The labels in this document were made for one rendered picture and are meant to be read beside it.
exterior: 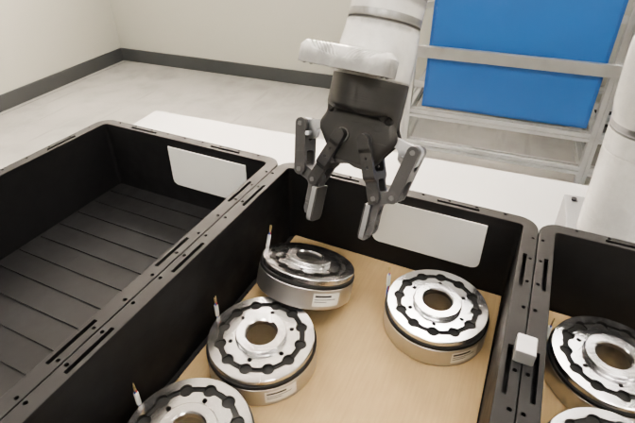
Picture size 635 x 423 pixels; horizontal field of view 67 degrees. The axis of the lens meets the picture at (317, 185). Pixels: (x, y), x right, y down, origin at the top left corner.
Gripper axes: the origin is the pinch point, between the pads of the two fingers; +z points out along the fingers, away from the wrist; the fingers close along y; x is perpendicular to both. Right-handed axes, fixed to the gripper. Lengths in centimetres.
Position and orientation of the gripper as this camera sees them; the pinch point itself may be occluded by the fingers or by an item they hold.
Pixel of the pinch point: (340, 214)
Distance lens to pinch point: 49.7
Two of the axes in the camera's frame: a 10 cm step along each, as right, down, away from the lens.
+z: -2.0, 9.5, 2.2
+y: -8.5, -2.8, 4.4
